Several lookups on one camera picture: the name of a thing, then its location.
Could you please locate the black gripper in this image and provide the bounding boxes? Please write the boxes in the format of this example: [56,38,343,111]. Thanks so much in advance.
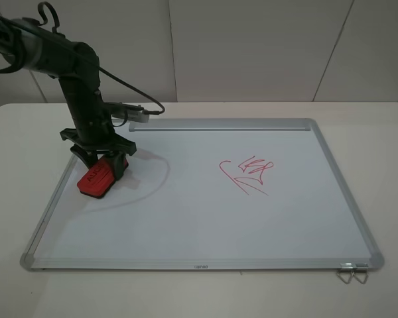
[60,124,136,181]

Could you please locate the red whiteboard eraser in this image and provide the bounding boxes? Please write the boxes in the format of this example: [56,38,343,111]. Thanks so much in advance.
[77,156,116,199]

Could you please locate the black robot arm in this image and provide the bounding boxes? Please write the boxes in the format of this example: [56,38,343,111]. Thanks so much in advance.
[0,16,137,180]

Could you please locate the white aluminium-framed whiteboard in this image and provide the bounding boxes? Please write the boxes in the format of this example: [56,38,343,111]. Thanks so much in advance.
[20,119,384,271]

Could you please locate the grey marker tray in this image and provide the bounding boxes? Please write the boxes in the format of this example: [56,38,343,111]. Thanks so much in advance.
[129,118,312,132]

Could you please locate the left metal binder clip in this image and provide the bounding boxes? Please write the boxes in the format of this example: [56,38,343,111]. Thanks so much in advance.
[336,263,354,285]

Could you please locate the metal binder clip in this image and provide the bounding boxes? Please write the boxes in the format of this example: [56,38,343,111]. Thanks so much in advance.
[336,263,354,285]
[352,263,369,285]

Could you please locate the right metal binder clip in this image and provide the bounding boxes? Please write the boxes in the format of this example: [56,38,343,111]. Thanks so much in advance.
[352,263,369,285]

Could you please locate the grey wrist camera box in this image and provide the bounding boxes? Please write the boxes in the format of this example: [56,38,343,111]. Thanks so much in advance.
[103,103,149,123]

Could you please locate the black camera cable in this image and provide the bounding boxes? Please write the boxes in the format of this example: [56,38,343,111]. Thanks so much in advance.
[0,1,166,129]

